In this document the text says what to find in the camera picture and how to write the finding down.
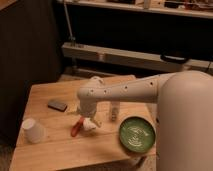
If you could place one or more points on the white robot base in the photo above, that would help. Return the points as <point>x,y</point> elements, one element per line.
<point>185,128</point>

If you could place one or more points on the metal shelf rack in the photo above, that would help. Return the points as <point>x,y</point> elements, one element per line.
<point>136,36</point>

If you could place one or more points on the clear plastic bottle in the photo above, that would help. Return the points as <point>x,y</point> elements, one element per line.
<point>114,110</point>

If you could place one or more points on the white paper cup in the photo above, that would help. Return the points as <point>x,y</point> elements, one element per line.
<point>34,131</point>

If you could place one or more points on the black handle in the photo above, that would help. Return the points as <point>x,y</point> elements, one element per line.
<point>177,60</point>

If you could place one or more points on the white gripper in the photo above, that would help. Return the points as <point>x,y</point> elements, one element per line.
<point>86,109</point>

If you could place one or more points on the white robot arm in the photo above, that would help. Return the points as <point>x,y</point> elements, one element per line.
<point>139,90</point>

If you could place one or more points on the wooden table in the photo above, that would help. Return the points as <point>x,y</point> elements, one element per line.
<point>59,150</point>

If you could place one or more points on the dark grey sponge block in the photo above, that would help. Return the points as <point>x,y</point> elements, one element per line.
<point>57,105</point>

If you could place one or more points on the green ceramic bowl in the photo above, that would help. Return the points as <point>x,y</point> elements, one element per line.
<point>137,134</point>

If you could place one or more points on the white folded cloth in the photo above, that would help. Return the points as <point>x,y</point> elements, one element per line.
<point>88,124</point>

